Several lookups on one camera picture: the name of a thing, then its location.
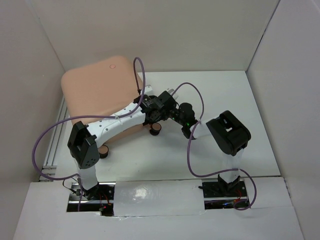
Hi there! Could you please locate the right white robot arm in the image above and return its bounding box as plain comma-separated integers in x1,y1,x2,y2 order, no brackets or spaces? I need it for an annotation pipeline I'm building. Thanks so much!
158,91,251,196

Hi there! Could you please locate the pink suitcase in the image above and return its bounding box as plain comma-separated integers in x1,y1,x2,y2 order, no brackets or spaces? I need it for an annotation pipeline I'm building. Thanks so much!
61,54,163,159

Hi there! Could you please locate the aluminium rail frame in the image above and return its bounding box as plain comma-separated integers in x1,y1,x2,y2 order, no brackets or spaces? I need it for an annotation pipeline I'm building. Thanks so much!
41,99,67,177

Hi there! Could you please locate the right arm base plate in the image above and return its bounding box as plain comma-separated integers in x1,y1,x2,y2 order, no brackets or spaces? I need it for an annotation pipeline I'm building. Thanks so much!
198,181,250,210

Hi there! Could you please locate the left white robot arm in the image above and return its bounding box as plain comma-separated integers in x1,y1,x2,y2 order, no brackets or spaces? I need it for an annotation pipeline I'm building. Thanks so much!
67,102,146,200

